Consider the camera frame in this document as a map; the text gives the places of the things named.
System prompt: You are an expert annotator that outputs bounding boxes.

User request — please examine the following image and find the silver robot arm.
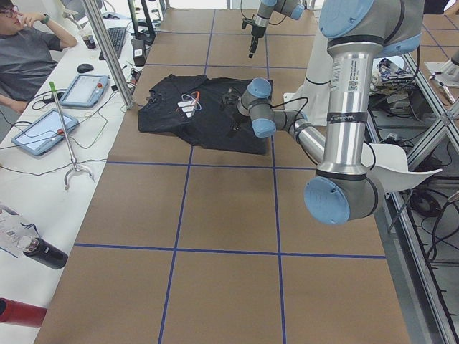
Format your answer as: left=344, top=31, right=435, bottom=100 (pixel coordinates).
left=242, top=0, right=306, bottom=58
left=230, top=1, right=424, bottom=225

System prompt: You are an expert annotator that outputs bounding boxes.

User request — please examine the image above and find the red bottle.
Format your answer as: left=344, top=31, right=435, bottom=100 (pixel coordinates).
left=0, top=298, right=47, bottom=328

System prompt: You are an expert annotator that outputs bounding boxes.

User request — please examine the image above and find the white plastic chair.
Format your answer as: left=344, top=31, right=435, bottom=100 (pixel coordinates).
left=361, top=143, right=442, bottom=193

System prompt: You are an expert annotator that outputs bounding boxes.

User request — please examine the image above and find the black keyboard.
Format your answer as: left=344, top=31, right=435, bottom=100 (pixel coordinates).
left=107, top=27, right=126, bottom=59

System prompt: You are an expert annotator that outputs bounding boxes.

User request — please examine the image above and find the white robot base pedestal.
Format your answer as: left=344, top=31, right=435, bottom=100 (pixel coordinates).
left=284, top=30, right=332, bottom=126

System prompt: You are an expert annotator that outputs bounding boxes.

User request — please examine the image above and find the aluminium frame post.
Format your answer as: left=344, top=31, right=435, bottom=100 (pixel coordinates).
left=82, top=0, right=134, bottom=110

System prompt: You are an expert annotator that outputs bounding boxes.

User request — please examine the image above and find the black computer mouse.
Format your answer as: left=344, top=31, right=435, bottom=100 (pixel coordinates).
left=77, top=63, right=94, bottom=74

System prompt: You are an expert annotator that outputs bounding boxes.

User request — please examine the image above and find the seated person grey shirt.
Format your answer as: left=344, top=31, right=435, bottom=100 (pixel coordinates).
left=1, top=1, right=77, bottom=113

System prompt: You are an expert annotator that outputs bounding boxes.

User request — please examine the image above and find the black graphic t-shirt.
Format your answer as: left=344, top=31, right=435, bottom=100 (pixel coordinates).
left=138, top=75, right=267, bottom=155

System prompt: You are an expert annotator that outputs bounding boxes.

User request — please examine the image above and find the near blue teach pendant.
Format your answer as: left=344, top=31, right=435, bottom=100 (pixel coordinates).
left=11, top=109, right=64, bottom=156

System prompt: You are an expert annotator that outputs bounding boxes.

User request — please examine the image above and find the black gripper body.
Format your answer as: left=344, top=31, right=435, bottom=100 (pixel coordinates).
left=219, top=87, right=240, bottom=111
left=242, top=15, right=266, bottom=42

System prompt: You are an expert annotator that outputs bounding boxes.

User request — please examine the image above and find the metal reacher grabber tool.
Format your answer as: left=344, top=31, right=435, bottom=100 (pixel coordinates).
left=49, top=81, right=97, bottom=191

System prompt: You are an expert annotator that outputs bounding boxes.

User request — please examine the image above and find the far blue teach pendant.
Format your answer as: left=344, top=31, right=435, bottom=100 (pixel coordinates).
left=60, top=74, right=109, bottom=108

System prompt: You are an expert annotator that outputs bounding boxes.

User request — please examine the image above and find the blue teach pendant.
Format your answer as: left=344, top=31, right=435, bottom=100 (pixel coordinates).
left=11, top=109, right=64, bottom=156
left=60, top=74, right=109, bottom=108

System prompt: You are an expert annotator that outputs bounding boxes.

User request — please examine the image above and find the black water bottle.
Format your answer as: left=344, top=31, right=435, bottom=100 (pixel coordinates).
left=17, top=236, right=68, bottom=269

